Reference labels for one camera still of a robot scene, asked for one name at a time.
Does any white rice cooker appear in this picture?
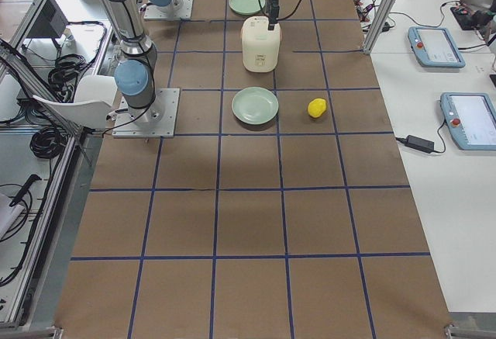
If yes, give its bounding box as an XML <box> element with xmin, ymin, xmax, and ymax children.
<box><xmin>241</xmin><ymin>16</ymin><xmax>281</xmax><ymax>73</ymax></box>

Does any green plate far side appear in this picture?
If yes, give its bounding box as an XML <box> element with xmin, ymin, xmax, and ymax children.
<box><xmin>229</xmin><ymin>0</ymin><xmax>266</xmax><ymax>16</ymax></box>

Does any green plate near lemon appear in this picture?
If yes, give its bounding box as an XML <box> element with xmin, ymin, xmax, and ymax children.
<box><xmin>232</xmin><ymin>87</ymin><xmax>279</xmax><ymax>125</ymax></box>

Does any yellow lemon toy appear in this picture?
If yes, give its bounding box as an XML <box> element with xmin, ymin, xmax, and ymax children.
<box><xmin>307</xmin><ymin>98</ymin><xmax>327</xmax><ymax>119</ymax></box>

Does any far blue teach pendant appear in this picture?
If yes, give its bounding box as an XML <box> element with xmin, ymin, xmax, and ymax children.
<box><xmin>408</xmin><ymin>26</ymin><xmax>465</xmax><ymax>68</ymax></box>

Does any blue teach pendant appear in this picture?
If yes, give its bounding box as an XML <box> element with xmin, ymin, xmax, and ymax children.
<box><xmin>440</xmin><ymin>92</ymin><xmax>495</xmax><ymax>151</ymax></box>
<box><xmin>408</xmin><ymin>26</ymin><xmax>465</xmax><ymax>68</ymax></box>

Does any black power adapter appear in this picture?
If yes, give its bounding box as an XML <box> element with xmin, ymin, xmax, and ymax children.
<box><xmin>405</xmin><ymin>135</ymin><xmax>435</xmax><ymax>154</ymax></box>

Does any near blue teach pendant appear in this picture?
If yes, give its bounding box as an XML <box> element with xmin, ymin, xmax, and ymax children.
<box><xmin>440</xmin><ymin>92</ymin><xmax>495</xmax><ymax>151</ymax></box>

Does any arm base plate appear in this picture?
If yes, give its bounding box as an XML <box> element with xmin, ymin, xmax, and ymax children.
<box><xmin>111</xmin><ymin>88</ymin><xmax>180</xmax><ymax>138</ymax></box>
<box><xmin>144</xmin><ymin>0</ymin><xmax>194</xmax><ymax>21</ymax></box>

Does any aluminium frame post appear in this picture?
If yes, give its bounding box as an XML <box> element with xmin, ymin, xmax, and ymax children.
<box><xmin>363</xmin><ymin>0</ymin><xmax>395</xmax><ymax>54</ymax></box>

